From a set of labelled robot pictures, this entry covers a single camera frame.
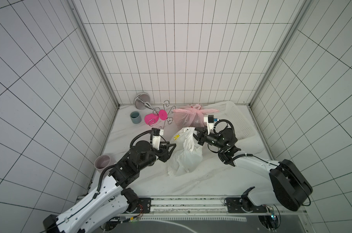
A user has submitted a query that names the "teal green cup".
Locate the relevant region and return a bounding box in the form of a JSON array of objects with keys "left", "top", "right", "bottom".
[{"left": 130, "top": 111, "right": 142, "bottom": 124}]

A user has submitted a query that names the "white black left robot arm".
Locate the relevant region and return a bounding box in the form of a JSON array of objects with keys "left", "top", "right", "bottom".
[{"left": 43, "top": 128, "right": 176, "bottom": 233}]

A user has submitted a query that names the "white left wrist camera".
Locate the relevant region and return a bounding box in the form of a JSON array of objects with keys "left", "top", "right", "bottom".
[{"left": 151, "top": 128, "right": 164, "bottom": 150}]

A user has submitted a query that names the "aluminium mounting rail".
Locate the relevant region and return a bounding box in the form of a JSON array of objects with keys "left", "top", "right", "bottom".
[{"left": 72, "top": 195, "right": 306, "bottom": 217}]

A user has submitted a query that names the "pale pink mug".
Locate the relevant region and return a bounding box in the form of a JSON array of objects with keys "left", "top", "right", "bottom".
[{"left": 94, "top": 155, "right": 115, "bottom": 173}]

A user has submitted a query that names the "pink silver cup stand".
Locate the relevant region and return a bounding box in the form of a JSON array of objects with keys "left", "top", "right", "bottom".
[{"left": 134, "top": 92, "right": 176, "bottom": 129}]

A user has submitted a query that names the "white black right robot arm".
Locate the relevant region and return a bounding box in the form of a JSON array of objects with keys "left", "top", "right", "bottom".
[{"left": 193, "top": 115, "right": 313, "bottom": 213}]

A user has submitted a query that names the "white plastic bag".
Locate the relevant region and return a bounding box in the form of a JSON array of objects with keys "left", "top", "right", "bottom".
[{"left": 166, "top": 127, "right": 203, "bottom": 177}]

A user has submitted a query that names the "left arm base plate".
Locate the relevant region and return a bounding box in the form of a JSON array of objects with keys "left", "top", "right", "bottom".
[{"left": 124, "top": 198, "right": 152, "bottom": 214}]

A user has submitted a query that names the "white plastic perforated basket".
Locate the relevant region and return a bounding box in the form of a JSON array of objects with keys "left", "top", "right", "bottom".
[{"left": 204, "top": 101, "right": 257, "bottom": 141}]

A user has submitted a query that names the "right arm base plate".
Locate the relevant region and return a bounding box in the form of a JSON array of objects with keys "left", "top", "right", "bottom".
[{"left": 224, "top": 197, "right": 268, "bottom": 214}]

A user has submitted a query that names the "pink plastic bag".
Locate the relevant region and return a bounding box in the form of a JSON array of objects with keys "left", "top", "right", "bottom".
[{"left": 172, "top": 104, "right": 219, "bottom": 130}]

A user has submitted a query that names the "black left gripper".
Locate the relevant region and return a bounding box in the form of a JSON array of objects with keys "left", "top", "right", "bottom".
[{"left": 139, "top": 141, "right": 176, "bottom": 170}]

